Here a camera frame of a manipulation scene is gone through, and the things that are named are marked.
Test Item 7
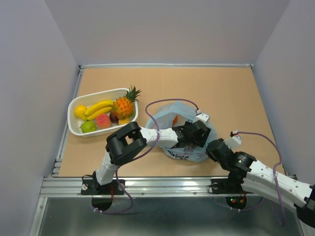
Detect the dark red plum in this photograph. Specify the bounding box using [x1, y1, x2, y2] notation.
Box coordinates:
[109, 113, 119, 123]

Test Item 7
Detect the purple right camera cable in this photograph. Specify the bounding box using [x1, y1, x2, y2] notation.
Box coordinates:
[236, 131, 286, 227]

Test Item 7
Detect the yellow apricot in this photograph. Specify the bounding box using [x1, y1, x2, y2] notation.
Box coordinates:
[118, 118, 130, 125]

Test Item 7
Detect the yellow lemon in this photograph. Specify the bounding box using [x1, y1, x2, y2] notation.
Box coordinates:
[74, 105, 87, 121]

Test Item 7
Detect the yellow banana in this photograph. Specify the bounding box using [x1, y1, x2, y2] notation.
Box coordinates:
[87, 107, 112, 121]
[85, 99, 114, 116]

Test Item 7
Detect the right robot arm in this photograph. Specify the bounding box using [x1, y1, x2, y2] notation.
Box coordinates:
[206, 139, 315, 227]

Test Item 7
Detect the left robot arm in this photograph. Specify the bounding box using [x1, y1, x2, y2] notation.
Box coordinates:
[92, 120, 211, 194]

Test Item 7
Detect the aluminium back rail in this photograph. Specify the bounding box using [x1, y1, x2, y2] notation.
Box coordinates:
[79, 63, 253, 69]

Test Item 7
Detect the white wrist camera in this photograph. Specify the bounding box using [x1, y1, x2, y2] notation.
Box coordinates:
[224, 131, 242, 149]
[192, 113, 210, 127]

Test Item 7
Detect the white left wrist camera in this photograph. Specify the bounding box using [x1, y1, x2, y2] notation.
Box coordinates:
[192, 113, 210, 127]

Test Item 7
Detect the light blue printed plastic bag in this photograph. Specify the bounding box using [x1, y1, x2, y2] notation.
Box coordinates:
[145, 98, 218, 162]

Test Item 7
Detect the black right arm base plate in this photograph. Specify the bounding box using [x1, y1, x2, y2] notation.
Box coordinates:
[210, 178, 243, 194]

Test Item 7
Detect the aluminium front frame rail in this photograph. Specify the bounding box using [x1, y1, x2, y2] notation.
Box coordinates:
[39, 175, 298, 198]

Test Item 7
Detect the red yellow peach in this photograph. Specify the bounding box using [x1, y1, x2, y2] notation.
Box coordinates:
[95, 114, 111, 129]

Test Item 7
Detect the green apple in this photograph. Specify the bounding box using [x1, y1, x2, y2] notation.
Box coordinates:
[80, 121, 97, 133]

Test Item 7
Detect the upper yellow banana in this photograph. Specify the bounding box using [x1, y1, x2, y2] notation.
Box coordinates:
[85, 99, 114, 116]

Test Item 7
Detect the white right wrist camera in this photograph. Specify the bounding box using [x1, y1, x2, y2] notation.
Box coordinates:
[224, 131, 242, 149]

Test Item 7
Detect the orange pineapple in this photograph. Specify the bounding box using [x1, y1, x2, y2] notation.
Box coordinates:
[112, 86, 142, 119]

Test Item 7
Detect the orange tangerine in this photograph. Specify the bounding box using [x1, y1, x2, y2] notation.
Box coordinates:
[172, 115, 178, 124]

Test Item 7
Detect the lower yellow banana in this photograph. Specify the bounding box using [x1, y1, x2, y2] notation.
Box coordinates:
[87, 107, 112, 121]

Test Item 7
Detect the white perforated plastic basket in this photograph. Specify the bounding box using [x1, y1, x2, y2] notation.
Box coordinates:
[67, 88, 138, 138]

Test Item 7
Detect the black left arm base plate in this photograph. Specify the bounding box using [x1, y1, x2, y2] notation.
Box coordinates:
[80, 179, 124, 196]

